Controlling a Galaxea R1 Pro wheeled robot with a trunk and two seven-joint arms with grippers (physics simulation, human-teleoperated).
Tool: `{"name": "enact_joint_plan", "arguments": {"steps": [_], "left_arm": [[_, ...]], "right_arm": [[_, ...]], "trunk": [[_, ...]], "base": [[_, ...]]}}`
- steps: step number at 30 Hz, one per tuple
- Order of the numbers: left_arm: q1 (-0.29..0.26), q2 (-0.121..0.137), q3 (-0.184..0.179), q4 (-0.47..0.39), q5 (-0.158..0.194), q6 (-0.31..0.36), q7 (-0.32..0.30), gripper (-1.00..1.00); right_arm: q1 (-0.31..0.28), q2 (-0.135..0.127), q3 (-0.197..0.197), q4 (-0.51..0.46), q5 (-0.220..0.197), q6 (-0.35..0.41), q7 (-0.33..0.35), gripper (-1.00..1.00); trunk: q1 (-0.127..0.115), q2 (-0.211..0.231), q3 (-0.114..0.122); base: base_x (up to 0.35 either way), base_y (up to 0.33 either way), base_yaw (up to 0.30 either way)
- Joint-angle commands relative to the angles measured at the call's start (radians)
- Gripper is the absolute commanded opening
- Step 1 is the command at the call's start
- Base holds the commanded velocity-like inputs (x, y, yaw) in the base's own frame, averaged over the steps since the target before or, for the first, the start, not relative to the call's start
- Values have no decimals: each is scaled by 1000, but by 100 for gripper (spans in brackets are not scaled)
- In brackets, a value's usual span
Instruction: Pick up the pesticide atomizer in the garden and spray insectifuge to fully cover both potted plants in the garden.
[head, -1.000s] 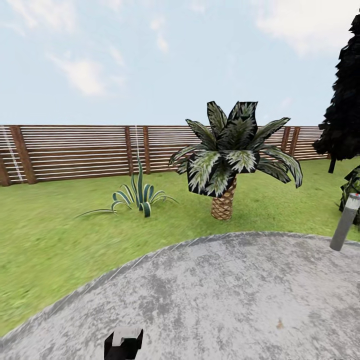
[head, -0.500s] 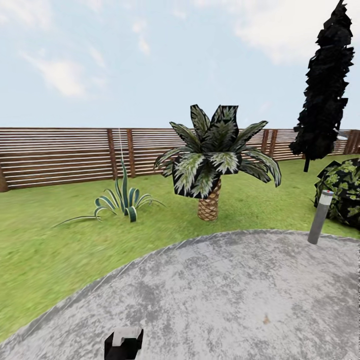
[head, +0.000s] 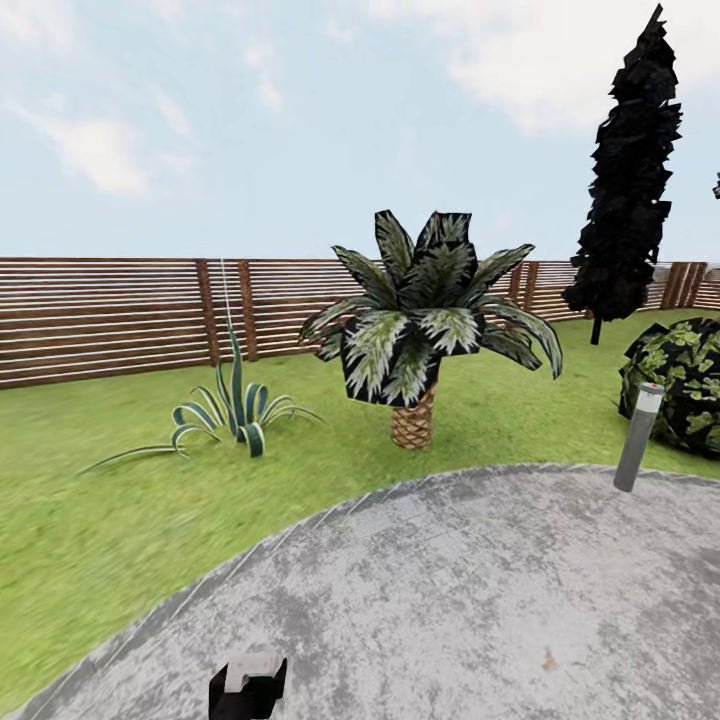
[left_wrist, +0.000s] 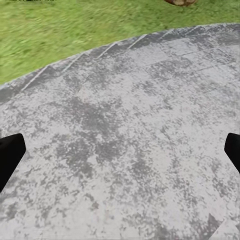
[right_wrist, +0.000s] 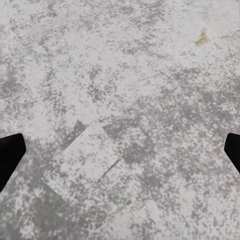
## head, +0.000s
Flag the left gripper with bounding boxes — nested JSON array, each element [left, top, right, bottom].
[[208, 657, 287, 720]]

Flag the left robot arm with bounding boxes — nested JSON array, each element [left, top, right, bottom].
[[208, 653, 287, 720]]

